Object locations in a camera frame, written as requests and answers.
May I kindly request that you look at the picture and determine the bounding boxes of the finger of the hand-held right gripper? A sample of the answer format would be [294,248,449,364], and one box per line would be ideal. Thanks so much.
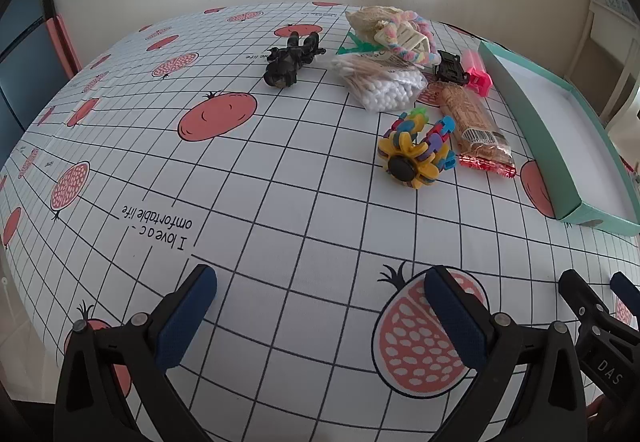
[558,269,640,403]
[611,272,640,323]

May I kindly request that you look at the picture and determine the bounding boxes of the teal plastic toy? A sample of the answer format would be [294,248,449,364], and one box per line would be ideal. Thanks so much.
[336,33,381,56]

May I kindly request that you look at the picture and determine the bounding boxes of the pink frame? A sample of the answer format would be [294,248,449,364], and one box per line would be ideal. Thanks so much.
[47,15,83,73]

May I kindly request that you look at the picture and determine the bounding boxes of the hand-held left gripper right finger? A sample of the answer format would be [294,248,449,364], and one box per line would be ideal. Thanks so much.
[424,265,590,442]

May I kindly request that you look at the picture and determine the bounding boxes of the dark blue panel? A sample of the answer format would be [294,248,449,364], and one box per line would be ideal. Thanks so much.
[0,0,66,133]

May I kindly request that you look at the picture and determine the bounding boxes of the teal cardboard box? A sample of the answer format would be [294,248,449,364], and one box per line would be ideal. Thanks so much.
[477,40,640,237]

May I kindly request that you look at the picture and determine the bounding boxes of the cream lace cloth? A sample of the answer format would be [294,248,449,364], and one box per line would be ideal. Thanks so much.
[345,6,416,40]

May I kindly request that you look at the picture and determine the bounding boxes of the biscuit snack packet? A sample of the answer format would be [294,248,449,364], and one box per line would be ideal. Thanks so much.
[435,85,517,179]

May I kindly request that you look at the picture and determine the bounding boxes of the pastel rainbow scrunchie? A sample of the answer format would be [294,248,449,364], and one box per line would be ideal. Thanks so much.
[377,11,441,68]

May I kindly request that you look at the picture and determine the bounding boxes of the pomegranate print grid tablecloth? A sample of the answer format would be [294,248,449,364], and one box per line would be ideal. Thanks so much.
[0,1,640,442]

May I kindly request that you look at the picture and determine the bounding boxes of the colourful plastic chain toy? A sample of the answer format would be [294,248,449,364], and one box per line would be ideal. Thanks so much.
[377,106,458,190]

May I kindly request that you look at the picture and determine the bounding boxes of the pink hair roller clip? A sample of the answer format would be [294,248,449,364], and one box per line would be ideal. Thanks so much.
[460,48,496,97]

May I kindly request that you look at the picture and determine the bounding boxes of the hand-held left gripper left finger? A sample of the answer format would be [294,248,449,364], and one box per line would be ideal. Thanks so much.
[52,263,219,442]

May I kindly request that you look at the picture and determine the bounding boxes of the cream hair claw clip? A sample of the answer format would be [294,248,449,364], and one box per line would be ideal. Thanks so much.
[372,20,433,54]

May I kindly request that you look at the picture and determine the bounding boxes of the black gold hair claw clip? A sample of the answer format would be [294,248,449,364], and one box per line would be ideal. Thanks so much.
[263,31,327,89]

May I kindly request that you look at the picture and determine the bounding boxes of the bag of cotton swabs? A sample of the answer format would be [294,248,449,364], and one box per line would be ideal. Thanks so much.
[330,50,429,113]

